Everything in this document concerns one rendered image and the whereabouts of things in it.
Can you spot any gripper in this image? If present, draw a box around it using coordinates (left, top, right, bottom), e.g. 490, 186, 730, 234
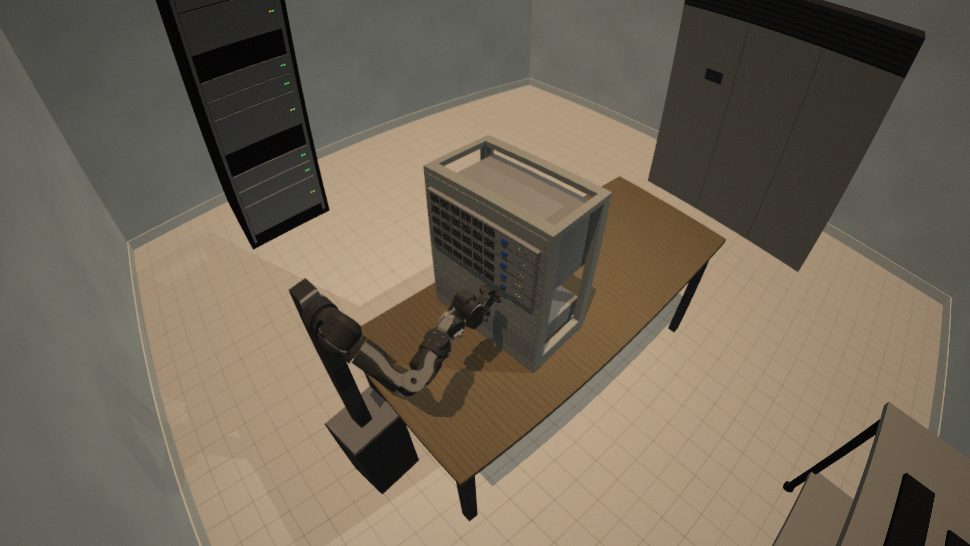
449, 285, 502, 329

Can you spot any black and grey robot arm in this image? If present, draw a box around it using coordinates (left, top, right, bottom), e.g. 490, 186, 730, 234
299, 289, 465, 397

